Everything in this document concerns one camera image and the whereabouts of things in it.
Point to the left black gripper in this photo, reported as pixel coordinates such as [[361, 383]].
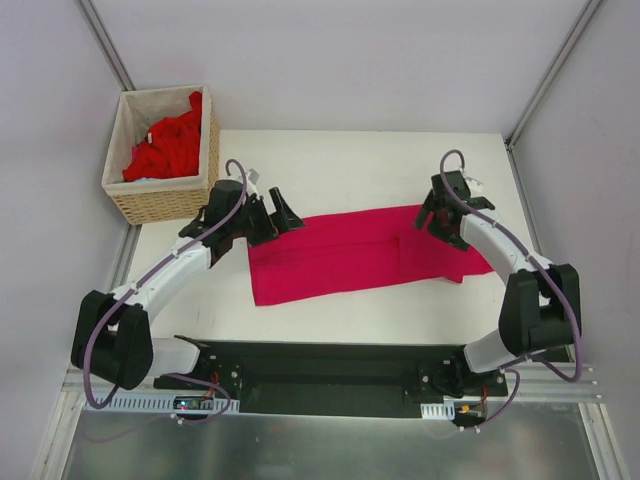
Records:
[[265, 220]]

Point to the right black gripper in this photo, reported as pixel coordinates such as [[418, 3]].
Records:
[[445, 220]]

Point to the magenta t shirt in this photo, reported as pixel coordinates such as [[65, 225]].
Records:
[[355, 251]]

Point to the wicker laundry basket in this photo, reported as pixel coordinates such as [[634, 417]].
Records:
[[159, 200]]

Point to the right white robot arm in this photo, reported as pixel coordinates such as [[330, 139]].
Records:
[[541, 305]]

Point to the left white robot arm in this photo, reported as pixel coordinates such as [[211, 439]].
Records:
[[113, 339]]

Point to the red t shirt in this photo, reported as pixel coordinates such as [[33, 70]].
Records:
[[171, 148]]

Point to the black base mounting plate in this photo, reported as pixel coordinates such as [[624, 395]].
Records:
[[380, 381]]

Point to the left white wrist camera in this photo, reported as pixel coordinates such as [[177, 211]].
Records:
[[252, 178]]

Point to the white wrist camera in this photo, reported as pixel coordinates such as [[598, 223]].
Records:
[[252, 178], [475, 186]]

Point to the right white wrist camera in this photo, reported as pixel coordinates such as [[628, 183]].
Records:
[[475, 186]]

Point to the right white cable duct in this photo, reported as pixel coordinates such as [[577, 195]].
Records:
[[444, 411]]

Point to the white cable duct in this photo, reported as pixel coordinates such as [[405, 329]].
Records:
[[444, 411], [169, 403]]

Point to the left aluminium frame post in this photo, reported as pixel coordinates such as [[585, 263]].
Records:
[[106, 45]]

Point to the aluminium frame post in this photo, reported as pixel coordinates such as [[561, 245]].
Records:
[[578, 29], [106, 45]]

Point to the left white cable duct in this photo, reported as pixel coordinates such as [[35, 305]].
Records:
[[169, 403]]

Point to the right aluminium frame post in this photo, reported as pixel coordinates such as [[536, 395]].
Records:
[[578, 29]]

